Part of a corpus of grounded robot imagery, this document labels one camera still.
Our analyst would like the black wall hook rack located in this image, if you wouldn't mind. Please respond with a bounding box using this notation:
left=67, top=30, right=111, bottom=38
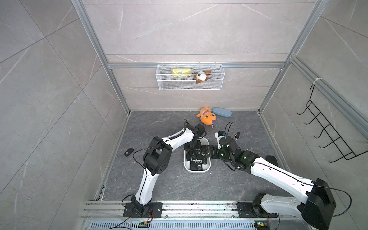
left=297, top=85, right=368, bottom=163

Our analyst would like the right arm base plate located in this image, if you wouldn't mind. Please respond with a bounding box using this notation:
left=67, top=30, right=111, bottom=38
left=236, top=202, right=278, bottom=218

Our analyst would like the yellow packet in basket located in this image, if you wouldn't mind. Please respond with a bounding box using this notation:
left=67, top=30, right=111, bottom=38
left=171, top=68, right=193, bottom=78

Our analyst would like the orange plush toy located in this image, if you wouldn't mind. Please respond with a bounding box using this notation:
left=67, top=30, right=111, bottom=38
left=196, top=107, right=216, bottom=126

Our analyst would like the brown white plush dog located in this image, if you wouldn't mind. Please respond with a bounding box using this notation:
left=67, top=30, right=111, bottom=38
left=194, top=71, right=212, bottom=84

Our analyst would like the black silver car key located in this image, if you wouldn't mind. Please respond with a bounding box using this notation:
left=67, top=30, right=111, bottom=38
left=190, top=161, right=203, bottom=171

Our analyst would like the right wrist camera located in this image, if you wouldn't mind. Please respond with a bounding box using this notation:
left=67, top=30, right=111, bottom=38
left=215, top=130, right=226, bottom=149

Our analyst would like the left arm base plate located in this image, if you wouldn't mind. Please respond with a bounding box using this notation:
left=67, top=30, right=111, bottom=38
left=123, top=202, right=163, bottom=218

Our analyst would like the white wire wall basket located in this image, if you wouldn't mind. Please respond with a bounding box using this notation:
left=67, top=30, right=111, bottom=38
left=156, top=63, right=225, bottom=91

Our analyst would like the black silver Mercedes key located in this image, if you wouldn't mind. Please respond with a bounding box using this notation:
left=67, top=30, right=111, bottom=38
left=234, top=132, right=240, bottom=141

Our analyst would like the blue glasses case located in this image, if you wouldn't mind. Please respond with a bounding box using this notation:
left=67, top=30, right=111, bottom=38
left=212, top=107, right=232, bottom=117

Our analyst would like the white storage box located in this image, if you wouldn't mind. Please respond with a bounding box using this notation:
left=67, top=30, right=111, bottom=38
left=184, top=138, right=211, bottom=174

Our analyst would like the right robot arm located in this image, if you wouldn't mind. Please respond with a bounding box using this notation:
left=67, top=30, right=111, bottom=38
left=213, top=122, right=337, bottom=230

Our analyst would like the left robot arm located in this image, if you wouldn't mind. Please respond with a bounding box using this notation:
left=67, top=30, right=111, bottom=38
left=131, top=120, right=206, bottom=217

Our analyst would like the aluminium mounting rail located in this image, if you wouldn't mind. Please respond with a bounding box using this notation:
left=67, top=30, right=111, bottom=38
left=80, top=200, right=321, bottom=221

